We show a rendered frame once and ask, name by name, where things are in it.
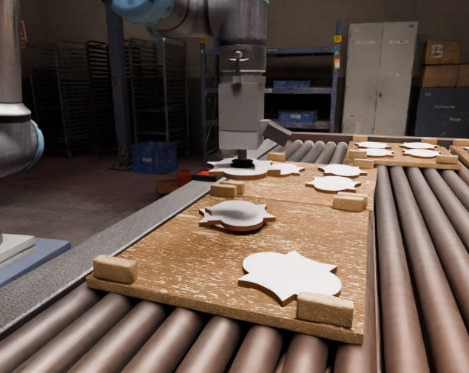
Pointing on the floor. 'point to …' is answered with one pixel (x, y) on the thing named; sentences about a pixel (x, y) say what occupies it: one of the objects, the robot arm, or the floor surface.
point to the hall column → (119, 89)
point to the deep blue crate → (154, 157)
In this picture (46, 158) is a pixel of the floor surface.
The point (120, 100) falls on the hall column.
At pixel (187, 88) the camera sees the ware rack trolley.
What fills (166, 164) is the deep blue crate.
